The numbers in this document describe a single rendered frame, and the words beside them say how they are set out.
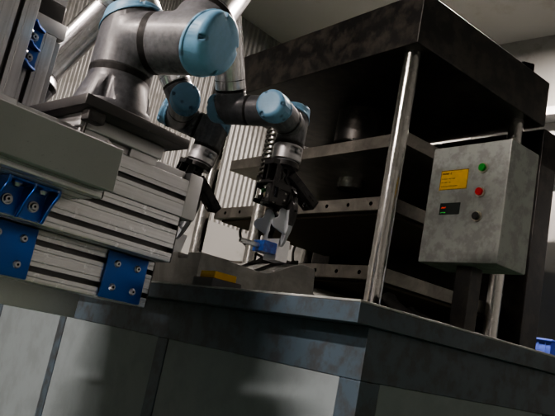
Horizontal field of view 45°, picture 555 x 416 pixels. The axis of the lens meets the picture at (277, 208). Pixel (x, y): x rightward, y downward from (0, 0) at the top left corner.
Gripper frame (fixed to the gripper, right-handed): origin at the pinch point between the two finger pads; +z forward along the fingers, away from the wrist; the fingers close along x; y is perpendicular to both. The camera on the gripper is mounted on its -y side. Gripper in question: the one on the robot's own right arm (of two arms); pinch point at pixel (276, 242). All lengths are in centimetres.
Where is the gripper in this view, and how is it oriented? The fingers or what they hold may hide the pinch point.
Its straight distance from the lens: 166.3
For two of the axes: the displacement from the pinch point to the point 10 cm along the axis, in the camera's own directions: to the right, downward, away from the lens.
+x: 6.3, -0.4, -7.8
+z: -1.9, 9.6, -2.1
